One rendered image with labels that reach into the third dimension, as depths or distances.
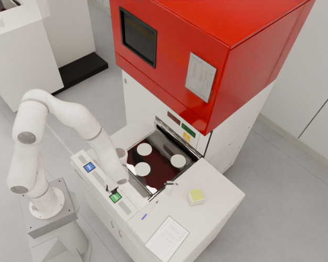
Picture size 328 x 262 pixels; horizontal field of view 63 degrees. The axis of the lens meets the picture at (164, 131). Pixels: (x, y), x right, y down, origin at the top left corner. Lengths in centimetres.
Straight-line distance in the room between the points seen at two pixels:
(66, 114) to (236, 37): 72
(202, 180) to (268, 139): 173
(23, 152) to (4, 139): 213
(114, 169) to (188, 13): 75
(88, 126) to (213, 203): 89
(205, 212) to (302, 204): 157
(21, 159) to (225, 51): 94
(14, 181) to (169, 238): 80
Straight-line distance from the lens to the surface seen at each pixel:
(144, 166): 176
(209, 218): 159
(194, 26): 121
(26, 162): 127
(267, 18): 135
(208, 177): 169
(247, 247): 265
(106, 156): 118
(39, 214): 170
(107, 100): 339
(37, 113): 105
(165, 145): 185
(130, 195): 170
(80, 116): 103
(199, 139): 167
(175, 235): 153
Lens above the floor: 243
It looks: 53 degrees down
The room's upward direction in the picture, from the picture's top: 5 degrees clockwise
